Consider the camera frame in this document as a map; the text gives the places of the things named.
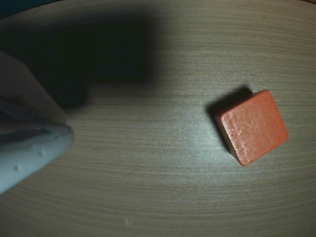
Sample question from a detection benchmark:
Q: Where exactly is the orange wooden cube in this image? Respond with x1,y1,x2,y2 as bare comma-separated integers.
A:
213,89,289,166

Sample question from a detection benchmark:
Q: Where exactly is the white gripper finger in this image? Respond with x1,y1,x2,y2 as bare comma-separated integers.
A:
0,126,75,196
0,50,71,144

